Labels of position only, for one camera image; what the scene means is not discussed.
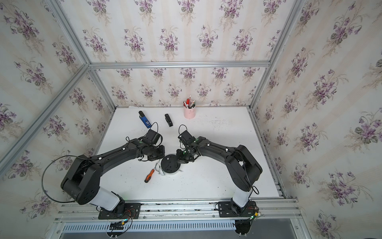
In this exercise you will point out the orange handled screwdriver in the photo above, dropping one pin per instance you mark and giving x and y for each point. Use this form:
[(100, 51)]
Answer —
[(151, 173)]

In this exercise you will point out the aluminium front rail frame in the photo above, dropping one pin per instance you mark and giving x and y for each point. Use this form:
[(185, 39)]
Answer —
[(186, 210)]

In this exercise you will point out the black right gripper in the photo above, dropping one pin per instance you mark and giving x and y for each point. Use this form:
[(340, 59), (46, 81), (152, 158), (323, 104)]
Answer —
[(179, 160)]

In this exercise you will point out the blue black stapler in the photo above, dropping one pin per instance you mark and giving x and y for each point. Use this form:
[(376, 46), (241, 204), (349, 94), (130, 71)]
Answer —
[(144, 119)]

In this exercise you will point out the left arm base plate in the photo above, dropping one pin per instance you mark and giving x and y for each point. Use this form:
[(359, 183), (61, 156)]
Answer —
[(122, 211)]

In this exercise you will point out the pink pen cup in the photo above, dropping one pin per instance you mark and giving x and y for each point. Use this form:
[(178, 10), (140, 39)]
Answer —
[(189, 113)]

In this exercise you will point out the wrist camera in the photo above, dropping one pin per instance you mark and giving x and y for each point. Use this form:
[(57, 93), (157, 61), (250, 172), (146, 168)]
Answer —
[(152, 138), (186, 139)]

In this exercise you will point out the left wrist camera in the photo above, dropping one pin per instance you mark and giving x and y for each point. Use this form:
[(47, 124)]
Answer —
[(152, 138)]

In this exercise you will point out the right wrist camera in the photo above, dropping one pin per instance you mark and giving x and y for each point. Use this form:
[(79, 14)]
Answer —
[(186, 139)]

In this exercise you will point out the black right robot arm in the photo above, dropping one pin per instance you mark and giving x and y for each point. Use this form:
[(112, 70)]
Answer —
[(242, 166)]

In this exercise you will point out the white twin-bell alarm clock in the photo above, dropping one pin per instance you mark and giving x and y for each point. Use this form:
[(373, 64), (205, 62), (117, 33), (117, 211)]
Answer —
[(168, 165)]

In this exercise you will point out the red pen in cup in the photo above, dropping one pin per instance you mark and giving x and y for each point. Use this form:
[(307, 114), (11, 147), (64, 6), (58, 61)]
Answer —
[(188, 102)]

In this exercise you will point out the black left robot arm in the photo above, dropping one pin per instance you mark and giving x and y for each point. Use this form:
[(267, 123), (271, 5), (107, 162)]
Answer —
[(82, 180)]

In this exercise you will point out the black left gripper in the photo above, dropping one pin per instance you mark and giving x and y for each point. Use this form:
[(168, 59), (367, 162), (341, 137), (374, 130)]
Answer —
[(162, 153)]

